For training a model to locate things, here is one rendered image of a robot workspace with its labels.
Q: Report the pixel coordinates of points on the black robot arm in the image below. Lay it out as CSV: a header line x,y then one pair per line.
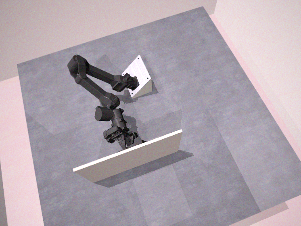
x,y
79,65

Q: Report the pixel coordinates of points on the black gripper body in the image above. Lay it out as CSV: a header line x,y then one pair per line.
x,y
118,126

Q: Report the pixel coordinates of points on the black rectangular picture frame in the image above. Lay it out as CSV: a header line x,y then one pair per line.
x,y
135,144

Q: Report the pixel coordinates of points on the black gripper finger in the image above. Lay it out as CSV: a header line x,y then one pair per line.
x,y
130,140
120,138

